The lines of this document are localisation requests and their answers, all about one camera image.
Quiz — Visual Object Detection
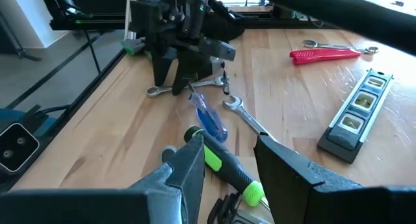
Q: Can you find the silver combination wrench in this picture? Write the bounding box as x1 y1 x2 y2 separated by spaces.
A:
222 95 278 143
302 39 380 55
145 75 231 99

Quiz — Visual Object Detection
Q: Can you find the green black screwdriver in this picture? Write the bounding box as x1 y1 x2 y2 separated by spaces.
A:
183 125 267 208

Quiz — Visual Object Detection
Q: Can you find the chrome socket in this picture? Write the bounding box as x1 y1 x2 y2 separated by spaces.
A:
161 145 179 164

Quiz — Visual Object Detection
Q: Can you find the silver black depth camera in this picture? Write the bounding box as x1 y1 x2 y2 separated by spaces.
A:
0 122 41 175

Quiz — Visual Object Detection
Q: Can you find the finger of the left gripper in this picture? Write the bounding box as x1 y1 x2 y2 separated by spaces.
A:
151 51 179 88
171 53 213 97

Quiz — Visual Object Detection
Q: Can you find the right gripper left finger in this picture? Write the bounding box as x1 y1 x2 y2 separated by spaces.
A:
129 134 205 224

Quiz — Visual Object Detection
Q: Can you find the black grey work glove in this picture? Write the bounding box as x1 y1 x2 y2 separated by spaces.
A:
121 37 148 56

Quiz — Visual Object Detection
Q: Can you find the black torpedo level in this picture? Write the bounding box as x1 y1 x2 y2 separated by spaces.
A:
317 68 395 165

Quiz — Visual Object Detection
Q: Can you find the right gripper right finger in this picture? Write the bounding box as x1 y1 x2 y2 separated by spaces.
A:
253 135 362 224

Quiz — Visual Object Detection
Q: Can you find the clear blue handled screwdriver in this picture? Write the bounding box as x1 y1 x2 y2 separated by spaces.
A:
187 82 229 143

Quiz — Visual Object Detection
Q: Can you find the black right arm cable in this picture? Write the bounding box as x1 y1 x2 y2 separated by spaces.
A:
246 0 416 56

